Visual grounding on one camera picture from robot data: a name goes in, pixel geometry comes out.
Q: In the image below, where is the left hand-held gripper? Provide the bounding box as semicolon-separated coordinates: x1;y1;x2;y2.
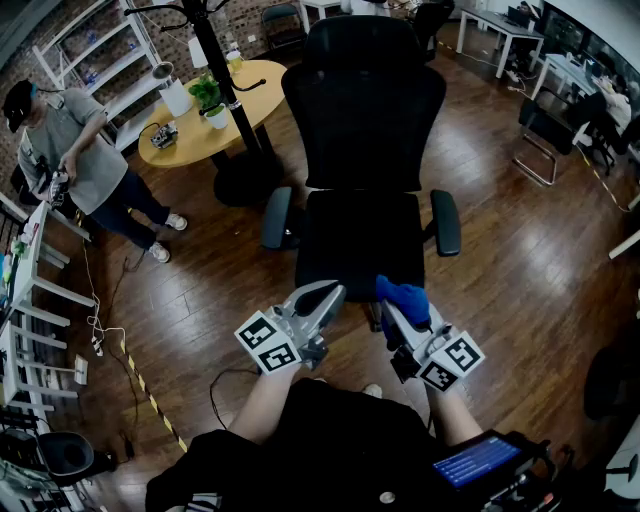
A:
233;279;347;376

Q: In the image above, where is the green plant in white pot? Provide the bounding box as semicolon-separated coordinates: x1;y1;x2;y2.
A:
187;73;230;130

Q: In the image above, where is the small white table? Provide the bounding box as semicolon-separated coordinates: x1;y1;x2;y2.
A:
299;0;351;21

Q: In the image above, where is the black mesh chair backrest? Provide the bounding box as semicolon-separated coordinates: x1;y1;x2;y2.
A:
280;14;448;192

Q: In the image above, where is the person's black clothing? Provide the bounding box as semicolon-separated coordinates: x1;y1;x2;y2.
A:
144;377;451;512

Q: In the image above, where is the person's left forearm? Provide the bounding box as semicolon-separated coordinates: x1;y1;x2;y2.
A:
227;362;301;444

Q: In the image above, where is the yellow black floor tape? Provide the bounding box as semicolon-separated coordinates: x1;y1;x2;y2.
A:
574;144;631;214
119;339;189;454

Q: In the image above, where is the black cantilever chair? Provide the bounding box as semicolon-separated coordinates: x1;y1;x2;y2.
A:
512;87;586;186

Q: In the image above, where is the black coat rack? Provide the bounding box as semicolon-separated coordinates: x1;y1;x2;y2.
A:
123;0;286;207

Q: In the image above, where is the grey hand-held gripper device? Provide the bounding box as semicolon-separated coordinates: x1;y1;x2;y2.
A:
149;121;180;150

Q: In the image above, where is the black folding chair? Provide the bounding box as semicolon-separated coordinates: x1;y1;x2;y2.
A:
260;3;307;51

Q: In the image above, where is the person's right forearm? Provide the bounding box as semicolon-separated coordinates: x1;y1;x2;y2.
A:
424;382;484;447

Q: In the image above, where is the blue cloth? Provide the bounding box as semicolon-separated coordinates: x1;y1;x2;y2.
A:
375;273;431;326

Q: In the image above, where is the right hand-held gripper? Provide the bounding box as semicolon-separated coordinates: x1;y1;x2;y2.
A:
381;298;486;394

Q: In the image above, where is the black chair armrest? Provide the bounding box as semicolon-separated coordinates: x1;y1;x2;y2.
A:
429;189;462;258
260;186;294;250

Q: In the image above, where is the black cable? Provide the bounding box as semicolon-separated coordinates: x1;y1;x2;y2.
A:
209;368;259;431

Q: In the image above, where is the black office chair seat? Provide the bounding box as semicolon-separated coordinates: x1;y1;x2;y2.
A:
294;189;426;304

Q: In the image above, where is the chest device with blue screen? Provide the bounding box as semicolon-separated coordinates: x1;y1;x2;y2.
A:
432;434;524;490

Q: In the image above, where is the white metal shelf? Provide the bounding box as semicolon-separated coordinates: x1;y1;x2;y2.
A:
32;0;166;151

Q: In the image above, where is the white cylinder appliance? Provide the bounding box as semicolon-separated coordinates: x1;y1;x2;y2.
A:
152;62;194;119

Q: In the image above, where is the round yellow wooden table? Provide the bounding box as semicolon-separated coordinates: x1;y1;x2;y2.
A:
137;59;289;169

